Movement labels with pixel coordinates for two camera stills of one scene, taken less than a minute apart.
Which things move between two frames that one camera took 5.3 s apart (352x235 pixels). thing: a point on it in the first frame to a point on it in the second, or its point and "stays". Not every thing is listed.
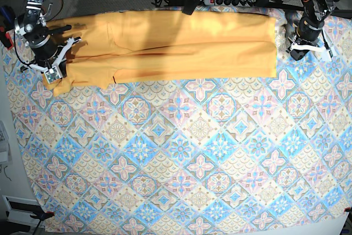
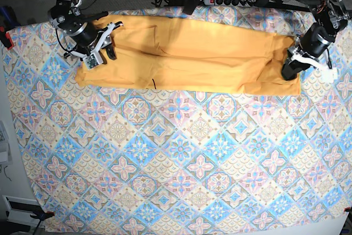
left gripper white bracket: x=56 y=71 to x=93 y=58
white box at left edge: x=5 y=153 stays
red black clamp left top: x=7 y=18 stays
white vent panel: x=20 y=210 stays
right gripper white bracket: x=297 y=54 to x=329 y=75
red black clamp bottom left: x=42 y=216 stays
